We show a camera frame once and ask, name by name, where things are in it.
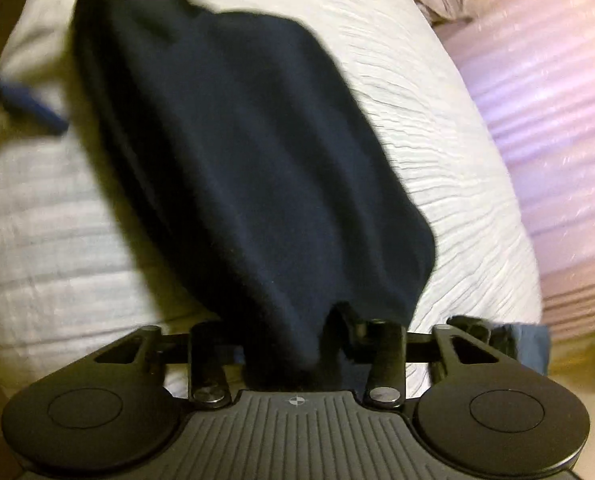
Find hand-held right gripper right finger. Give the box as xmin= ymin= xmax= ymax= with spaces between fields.
xmin=329 ymin=304 xmax=504 ymax=407

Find pink blanket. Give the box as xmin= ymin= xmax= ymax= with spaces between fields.
xmin=435 ymin=0 xmax=595 ymax=353

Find dark navy pants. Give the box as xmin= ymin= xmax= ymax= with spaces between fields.
xmin=71 ymin=0 xmax=439 ymax=392

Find white striped bed cover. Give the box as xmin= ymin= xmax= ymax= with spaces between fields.
xmin=0 ymin=0 xmax=545 ymax=401

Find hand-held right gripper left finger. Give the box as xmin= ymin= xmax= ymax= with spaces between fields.
xmin=94 ymin=321 xmax=244 ymax=407

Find teal blue folded garment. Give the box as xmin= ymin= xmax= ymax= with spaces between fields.
xmin=495 ymin=324 xmax=551 ymax=377

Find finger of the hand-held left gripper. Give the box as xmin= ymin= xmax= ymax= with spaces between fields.
xmin=0 ymin=77 xmax=71 ymax=137

